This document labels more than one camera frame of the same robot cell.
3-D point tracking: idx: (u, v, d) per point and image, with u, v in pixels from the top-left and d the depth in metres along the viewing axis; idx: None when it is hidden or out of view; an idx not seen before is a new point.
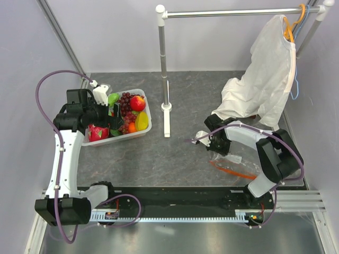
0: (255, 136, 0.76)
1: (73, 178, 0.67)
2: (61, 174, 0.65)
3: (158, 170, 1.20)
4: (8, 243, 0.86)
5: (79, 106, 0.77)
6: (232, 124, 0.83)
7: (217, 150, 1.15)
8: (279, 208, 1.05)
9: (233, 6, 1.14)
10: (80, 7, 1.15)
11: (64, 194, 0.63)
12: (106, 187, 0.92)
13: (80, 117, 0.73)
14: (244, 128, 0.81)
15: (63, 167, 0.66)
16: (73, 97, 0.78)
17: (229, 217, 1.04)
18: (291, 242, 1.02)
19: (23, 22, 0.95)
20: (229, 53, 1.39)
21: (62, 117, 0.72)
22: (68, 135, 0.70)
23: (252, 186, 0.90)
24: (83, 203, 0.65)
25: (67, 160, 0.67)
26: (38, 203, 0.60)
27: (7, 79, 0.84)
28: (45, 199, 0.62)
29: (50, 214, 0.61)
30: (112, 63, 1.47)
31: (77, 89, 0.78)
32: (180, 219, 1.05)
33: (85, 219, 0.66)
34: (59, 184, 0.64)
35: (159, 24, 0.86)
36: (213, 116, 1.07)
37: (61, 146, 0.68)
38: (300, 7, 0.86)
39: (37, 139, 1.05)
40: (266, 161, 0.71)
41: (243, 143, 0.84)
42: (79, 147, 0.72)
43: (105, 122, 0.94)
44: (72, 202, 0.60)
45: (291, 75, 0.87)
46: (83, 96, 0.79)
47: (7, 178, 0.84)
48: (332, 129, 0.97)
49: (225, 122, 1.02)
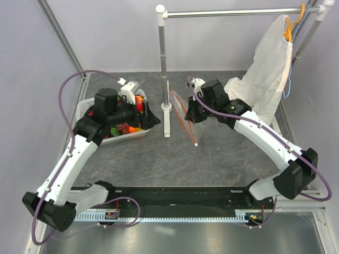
0: (283, 153, 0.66)
1: (68, 186, 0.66)
2: (56, 179, 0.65)
3: (159, 170, 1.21)
4: (8, 243, 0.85)
5: (103, 114, 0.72)
6: (251, 121, 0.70)
7: (195, 112, 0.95)
8: (279, 208, 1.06)
9: (233, 6, 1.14)
10: (80, 7, 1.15)
11: (50, 200, 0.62)
12: (107, 192, 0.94)
13: (99, 129, 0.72)
14: (265, 132, 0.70)
15: (63, 172, 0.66)
16: (99, 103, 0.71)
17: (229, 217, 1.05)
18: (291, 242, 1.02)
19: (22, 21, 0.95)
20: (229, 53, 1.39)
21: (84, 122, 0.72)
22: (80, 141, 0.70)
23: (254, 189, 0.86)
24: (67, 212, 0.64)
25: (69, 166, 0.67)
26: (27, 197, 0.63)
27: (7, 79, 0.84)
28: (34, 196, 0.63)
29: (32, 209, 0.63)
30: (113, 63, 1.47)
31: (105, 97, 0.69)
32: (180, 219, 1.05)
33: (63, 227, 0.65)
34: (50, 188, 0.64)
35: (159, 24, 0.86)
36: (218, 88, 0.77)
37: (70, 152, 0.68)
38: (300, 7, 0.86)
39: (37, 138, 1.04)
40: (288, 184, 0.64)
41: (256, 144, 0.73)
42: (87, 156, 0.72)
43: (136, 122, 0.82)
44: (53, 210, 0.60)
45: (283, 76, 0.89)
46: (111, 103, 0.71)
47: (7, 178, 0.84)
48: (332, 129, 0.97)
49: (235, 105, 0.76)
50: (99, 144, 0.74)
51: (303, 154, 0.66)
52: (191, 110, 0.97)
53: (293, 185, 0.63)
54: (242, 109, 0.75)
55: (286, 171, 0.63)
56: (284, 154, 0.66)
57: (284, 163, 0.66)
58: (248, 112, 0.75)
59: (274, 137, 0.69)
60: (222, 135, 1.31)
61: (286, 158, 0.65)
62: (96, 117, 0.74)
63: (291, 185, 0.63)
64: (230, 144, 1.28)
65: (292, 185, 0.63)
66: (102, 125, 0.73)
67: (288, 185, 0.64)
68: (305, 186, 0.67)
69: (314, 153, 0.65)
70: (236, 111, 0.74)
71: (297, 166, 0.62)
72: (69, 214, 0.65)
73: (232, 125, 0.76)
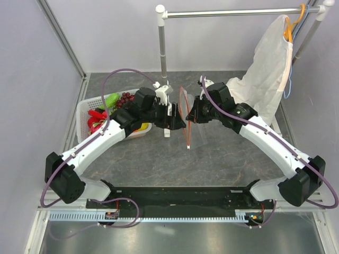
0: (290, 160, 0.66)
1: (88, 160, 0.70)
2: (83, 148, 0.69)
3: (159, 170, 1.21)
4: (8, 243, 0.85)
5: (139, 110, 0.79)
6: (258, 127, 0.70)
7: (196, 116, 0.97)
8: (279, 208, 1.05)
9: (233, 6, 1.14)
10: (81, 6, 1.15)
11: (72, 164, 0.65)
12: (109, 190, 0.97)
13: (132, 121, 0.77)
14: (272, 138, 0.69)
15: (90, 145, 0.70)
16: (139, 100, 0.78)
17: (229, 217, 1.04)
18: (291, 242, 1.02)
19: (22, 21, 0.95)
20: (229, 53, 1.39)
21: (121, 113, 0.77)
22: (114, 126, 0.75)
23: (255, 191, 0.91)
24: (78, 184, 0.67)
25: (97, 142, 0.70)
26: (52, 156, 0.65)
27: (7, 79, 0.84)
28: (59, 156, 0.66)
29: (51, 169, 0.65)
30: (113, 63, 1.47)
31: (145, 94, 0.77)
32: (180, 219, 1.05)
33: (68, 199, 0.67)
34: (76, 154, 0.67)
35: (159, 24, 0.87)
36: (224, 91, 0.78)
37: (103, 131, 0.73)
38: (300, 7, 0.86)
39: (37, 138, 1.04)
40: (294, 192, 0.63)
41: (261, 149, 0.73)
42: (114, 141, 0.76)
43: (165, 122, 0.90)
44: (70, 177, 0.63)
45: (284, 75, 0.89)
46: (148, 101, 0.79)
47: (7, 178, 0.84)
48: (331, 129, 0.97)
49: (241, 110, 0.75)
50: (126, 135, 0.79)
51: (311, 162, 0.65)
52: (195, 109, 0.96)
53: (301, 193, 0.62)
54: (248, 114, 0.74)
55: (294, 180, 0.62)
56: (291, 162, 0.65)
57: (292, 171, 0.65)
58: (255, 117, 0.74)
59: (280, 144, 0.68)
60: (221, 135, 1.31)
61: (294, 166, 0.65)
62: (132, 111, 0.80)
63: (298, 193, 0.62)
64: (230, 144, 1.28)
65: (299, 193, 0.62)
66: (134, 119, 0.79)
67: (295, 193, 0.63)
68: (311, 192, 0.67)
69: (322, 161, 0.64)
70: (242, 116, 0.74)
71: (305, 174, 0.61)
72: (78, 188, 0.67)
73: (237, 130, 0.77)
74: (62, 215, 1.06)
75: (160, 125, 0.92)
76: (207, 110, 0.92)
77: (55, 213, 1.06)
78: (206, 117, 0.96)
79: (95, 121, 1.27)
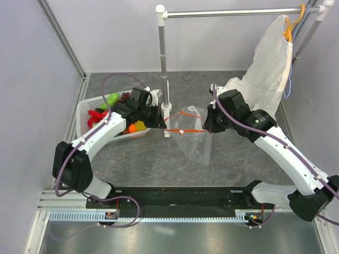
0: (309, 179, 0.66)
1: (96, 147, 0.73)
2: (91, 136, 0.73)
3: (159, 170, 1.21)
4: (8, 243, 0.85)
5: (136, 103, 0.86)
6: (278, 140, 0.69)
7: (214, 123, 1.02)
8: (279, 208, 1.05)
9: (233, 6, 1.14)
10: (81, 7, 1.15)
11: (83, 149, 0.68)
12: (109, 188, 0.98)
13: (131, 113, 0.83)
14: (290, 152, 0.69)
15: (97, 133, 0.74)
16: (135, 95, 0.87)
17: (229, 217, 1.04)
18: (291, 241, 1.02)
19: (23, 21, 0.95)
20: (229, 53, 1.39)
21: (119, 106, 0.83)
22: (116, 117, 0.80)
23: (257, 192, 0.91)
24: (88, 170, 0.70)
25: (103, 130, 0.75)
26: (62, 145, 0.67)
27: (7, 79, 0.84)
28: (69, 144, 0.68)
29: (61, 158, 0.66)
30: (113, 63, 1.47)
31: (142, 91, 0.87)
32: (180, 219, 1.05)
33: (80, 187, 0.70)
34: (86, 141, 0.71)
35: (159, 24, 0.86)
36: (238, 98, 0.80)
37: (107, 120, 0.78)
38: (300, 7, 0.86)
39: (37, 138, 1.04)
40: (308, 208, 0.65)
41: (277, 161, 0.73)
42: (116, 132, 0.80)
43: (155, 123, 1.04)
44: (83, 162, 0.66)
45: (284, 76, 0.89)
46: (144, 97, 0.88)
47: (7, 179, 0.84)
48: (332, 129, 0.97)
49: (259, 118, 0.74)
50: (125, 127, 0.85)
51: (330, 182, 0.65)
52: (209, 118, 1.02)
53: (314, 211, 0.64)
54: (265, 123, 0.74)
55: (310, 200, 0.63)
56: (310, 181, 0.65)
57: (309, 190, 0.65)
58: (274, 128, 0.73)
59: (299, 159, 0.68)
60: (221, 135, 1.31)
61: (312, 186, 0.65)
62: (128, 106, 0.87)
63: (311, 211, 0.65)
64: (230, 144, 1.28)
65: (313, 212, 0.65)
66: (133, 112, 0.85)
67: (308, 210, 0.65)
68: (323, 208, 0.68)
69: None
70: (259, 125, 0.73)
71: (324, 198, 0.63)
72: (88, 175, 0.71)
73: (253, 139, 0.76)
74: (63, 215, 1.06)
75: (153, 126, 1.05)
76: (220, 118, 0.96)
77: (55, 213, 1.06)
78: (222, 126, 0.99)
79: (95, 121, 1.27)
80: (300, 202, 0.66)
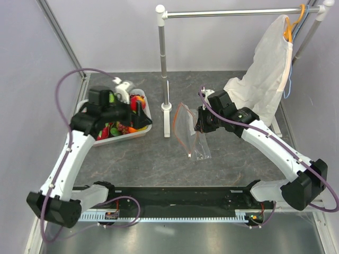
0: (291, 163, 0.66)
1: (71, 181, 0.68)
2: (58, 175, 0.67)
3: (159, 170, 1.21)
4: (8, 243, 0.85)
5: (97, 108, 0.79)
6: (259, 130, 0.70)
7: (204, 120, 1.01)
8: (279, 208, 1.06)
9: (233, 6, 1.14)
10: (81, 7, 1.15)
11: (56, 195, 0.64)
12: (107, 190, 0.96)
13: (94, 123, 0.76)
14: (273, 141, 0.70)
15: (64, 167, 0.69)
16: (93, 97, 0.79)
17: (229, 217, 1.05)
18: (291, 241, 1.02)
19: (22, 21, 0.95)
20: (229, 53, 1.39)
21: (79, 117, 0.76)
22: (79, 137, 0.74)
23: (255, 191, 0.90)
24: (73, 206, 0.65)
25: (70, 160, 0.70)
26: (32, 197, 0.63)
27: (7, 79, 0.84)
28: (38, 194, 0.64)
29: (38, 209, 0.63)
30: (113, 63, 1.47)
31: (99, 91, 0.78)
32: (180, 219, 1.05)
33: (71, 223, 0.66)
34: (54, 183, 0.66)
35: (159, 24, 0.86)
36: (224, 97, 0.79)
37: (69, 147, 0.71)
38: (300, 7, 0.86)
39: (36, 138, 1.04)
40: (295, 194, 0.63)
41: (265, 154, 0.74)
42: (86, 151, 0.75)
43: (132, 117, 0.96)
44: (60, 205, 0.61)
45: (284, 76, 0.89)
46: (104, 97, 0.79)
47: (7, 179, 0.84)
48: (332, 129, 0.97)
49: (243, 114, 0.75)
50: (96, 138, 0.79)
51: (313, 165, 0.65)
52: (200, 119, 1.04)
53: (302, 196, 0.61)
54: (249, 118, 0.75)
55: (295, 183, 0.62)
56: (293, 164, 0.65)
57: (293, 174, 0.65)
58: (256, 120, 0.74)
59: (280, 146, 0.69)
60: (221, 135, 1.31)
61: (295, 169, 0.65)
62: (90, 113, 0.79)
63: (299, 196, 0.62)
64: (230, 144, 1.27)
65: (302, 198, 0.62)
66: (97, 119, 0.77)
67: (296, 196, 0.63)
68: (314, 197, 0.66)
69: (325, 165, 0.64)
70: (244, 119, 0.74)
71: (309, 180, 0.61)
72: (76, 208, 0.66)
73: (239, 134, 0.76)
74: None
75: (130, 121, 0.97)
76: (211, 118, 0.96)
77: None
78: (212, 126, 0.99)
79: None
80: (287, 189, 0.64)
